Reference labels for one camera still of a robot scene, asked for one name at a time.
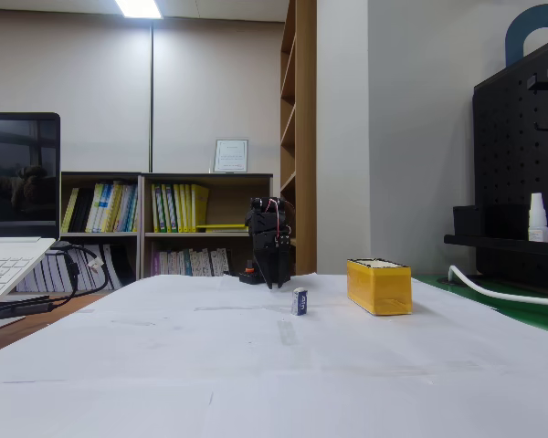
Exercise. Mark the black pegboard organizer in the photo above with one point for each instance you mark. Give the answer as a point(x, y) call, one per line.
point(520, 159)

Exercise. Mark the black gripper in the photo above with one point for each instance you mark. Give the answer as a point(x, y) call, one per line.
point(268, 248)

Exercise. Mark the white paper table cover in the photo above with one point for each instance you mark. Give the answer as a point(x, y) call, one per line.
point(256, 365)

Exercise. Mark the tall wooden bookshelf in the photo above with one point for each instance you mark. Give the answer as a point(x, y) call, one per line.
point(299, 114)

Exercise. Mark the yellow rectangular box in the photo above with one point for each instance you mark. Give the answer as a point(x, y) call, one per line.
point(380, 287)

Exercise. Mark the flat yellow folder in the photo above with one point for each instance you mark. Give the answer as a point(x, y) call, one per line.
point(221, 226)

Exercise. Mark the blue arch-shaped sign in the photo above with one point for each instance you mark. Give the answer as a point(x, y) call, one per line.
point(513, 36)

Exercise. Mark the blue and white eraser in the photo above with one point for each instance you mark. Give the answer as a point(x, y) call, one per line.
point(301, 301)

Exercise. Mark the low wooden bookshelf with books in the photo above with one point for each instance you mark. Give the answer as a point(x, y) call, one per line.
point(228, 205)

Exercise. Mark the thin vertical wall pipe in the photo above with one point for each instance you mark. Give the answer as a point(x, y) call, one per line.
point(150, 91)

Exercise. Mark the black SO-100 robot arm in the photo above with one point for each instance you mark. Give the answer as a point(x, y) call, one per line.
point(255, 218)

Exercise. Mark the low grey bookshelf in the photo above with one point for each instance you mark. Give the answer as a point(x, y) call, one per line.
point(100, 237)

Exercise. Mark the green desk mat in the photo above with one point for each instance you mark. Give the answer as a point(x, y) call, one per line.
point(507, 310)

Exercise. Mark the framed white certificate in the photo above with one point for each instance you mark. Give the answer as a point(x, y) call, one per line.
point(231, 156)

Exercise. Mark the small white dropper bottle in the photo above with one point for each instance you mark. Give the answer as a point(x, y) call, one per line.
point(538, 219)

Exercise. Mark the ceiling light panel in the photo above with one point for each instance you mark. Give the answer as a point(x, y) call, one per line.
point(138, 8)

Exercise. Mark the black box on pegboard shelf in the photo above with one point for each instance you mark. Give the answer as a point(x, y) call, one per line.
point(467, 221)

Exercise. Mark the white laptop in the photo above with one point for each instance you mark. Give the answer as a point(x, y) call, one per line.
point(13, 182)

